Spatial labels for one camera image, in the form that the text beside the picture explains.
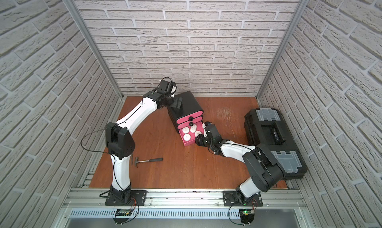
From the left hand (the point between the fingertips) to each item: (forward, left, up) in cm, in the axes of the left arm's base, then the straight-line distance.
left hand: (178, 99), depth 92 cm
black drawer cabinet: (-3, -7, -3) cm, 9 cm away
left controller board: (-58, +26, -23) cm, 68 cm away
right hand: (-20, -13, -15) cm, 28 cm away
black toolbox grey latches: (-20, -51, -1) cm, 55 cm away
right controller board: (-59, -36, -20) cm, 72 cm away
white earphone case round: (-15, -12, -17) cm, 25 cm away
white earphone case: (-13, -4, -17) cm, 21 cm away
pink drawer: (-12, -5, -4) cm, 14 cm away
